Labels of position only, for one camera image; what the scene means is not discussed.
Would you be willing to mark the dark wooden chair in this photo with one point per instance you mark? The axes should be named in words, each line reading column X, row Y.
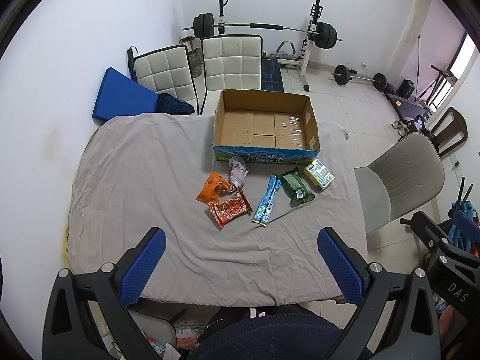
column 450, row 132

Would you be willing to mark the green wipes packet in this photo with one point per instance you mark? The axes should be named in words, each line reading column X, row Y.
column 295, row 188

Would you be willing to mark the white padded chair right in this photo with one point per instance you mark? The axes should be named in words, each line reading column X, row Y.
column 231, row 61

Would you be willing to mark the black blue bench pad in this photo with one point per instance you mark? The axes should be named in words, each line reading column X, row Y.
column 271, row 78

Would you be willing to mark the orange snack bag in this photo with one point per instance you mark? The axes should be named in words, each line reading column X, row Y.
column 213, row 188

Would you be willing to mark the black treadmill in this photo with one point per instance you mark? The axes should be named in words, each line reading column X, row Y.
column 407, row 110

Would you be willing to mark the blue foam cushion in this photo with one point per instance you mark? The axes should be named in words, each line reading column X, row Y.
column 120, row 96

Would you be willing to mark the grey plastic chair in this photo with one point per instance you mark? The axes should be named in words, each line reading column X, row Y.
column 401, row 180

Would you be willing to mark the white padded chair left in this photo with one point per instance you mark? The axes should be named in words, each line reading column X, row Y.
column 165, row 71

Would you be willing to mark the dark blue garment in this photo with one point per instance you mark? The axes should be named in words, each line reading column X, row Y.
column 168, row 104

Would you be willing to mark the loaded barbell on rack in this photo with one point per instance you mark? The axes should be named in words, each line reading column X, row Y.
column 324, row 35

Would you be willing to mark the white padded chair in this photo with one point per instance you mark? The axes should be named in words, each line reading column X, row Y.
column 165, row 71
column 231, row 61

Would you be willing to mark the dark navy sleeve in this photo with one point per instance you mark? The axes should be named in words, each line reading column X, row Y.
column 277, row 336

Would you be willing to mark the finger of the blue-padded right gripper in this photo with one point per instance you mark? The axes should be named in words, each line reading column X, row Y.
column 466, row 226

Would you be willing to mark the red snack packet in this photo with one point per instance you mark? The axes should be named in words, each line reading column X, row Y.
column 235, row 206

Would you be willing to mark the blue snack stick packet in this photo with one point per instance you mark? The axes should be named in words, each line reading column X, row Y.
column 264, row 209

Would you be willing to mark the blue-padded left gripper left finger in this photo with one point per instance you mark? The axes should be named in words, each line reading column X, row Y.
column 70, row 331

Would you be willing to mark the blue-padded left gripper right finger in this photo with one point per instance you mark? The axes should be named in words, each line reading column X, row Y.
column 412, row 330

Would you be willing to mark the small barbell on floor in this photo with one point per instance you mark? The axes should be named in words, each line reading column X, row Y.
column 343, row 75

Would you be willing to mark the white weight bench rack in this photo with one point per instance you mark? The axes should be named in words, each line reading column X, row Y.
column 298, row 61

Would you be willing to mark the yellow-blue tissue pack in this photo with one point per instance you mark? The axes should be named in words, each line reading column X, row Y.
column 319, row 174

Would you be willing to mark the open cardboard box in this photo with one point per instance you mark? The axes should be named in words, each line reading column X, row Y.
column 265, row 127

